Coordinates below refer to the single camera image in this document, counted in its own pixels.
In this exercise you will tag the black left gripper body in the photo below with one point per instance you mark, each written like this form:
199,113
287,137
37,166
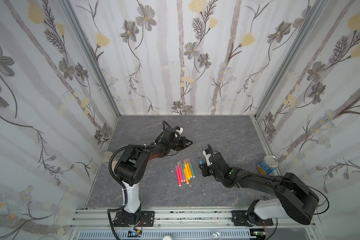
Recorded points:
177,144

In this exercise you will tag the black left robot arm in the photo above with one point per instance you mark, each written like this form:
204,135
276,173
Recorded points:
128,165

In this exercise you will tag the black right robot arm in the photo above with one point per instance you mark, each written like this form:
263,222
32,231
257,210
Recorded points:
293,199

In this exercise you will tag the teal marker pen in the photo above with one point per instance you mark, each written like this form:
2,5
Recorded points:
191,167

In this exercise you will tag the red marker pen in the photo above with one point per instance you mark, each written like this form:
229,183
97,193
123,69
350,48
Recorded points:
180,172

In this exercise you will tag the small blue marker pen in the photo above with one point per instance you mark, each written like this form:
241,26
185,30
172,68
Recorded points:
183,174

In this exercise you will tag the light orange marker pen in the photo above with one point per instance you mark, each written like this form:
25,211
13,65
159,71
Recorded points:
185,173

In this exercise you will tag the pink marker pen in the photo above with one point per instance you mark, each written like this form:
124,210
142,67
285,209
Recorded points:
178,177

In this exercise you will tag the blue soup can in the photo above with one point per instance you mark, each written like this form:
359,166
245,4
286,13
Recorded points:
268,165

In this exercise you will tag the round silver lid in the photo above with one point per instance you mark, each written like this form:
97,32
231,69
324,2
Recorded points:
106,156

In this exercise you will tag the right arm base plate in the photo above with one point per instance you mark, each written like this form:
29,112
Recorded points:
249,219

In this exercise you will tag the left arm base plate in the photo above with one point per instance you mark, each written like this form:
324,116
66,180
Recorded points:
144,218

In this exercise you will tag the aluminium frame rail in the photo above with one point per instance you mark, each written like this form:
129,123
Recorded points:
165,218

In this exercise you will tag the white vented cable duct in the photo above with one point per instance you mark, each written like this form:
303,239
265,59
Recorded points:
176,234

